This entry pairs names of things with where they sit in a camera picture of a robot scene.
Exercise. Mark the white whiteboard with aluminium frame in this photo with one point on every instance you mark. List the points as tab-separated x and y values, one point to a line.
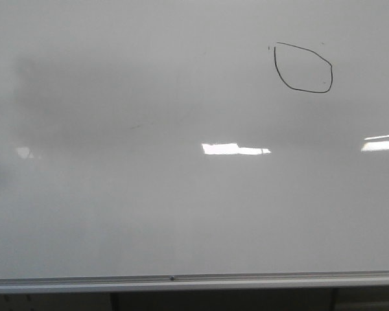
191	145

